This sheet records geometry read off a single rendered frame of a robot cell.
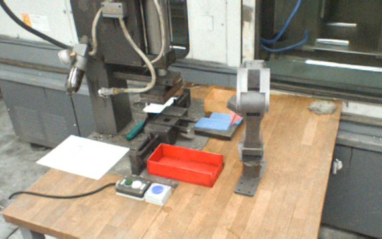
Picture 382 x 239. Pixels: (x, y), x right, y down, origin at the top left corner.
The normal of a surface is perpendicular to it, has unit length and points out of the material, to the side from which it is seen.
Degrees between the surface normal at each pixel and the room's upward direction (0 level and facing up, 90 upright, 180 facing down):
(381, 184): 90
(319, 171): 0
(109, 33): 90
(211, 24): 90
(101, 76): 90
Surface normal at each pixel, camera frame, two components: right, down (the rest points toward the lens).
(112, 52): -0.39, 0.48
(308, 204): -0.06, -0.87
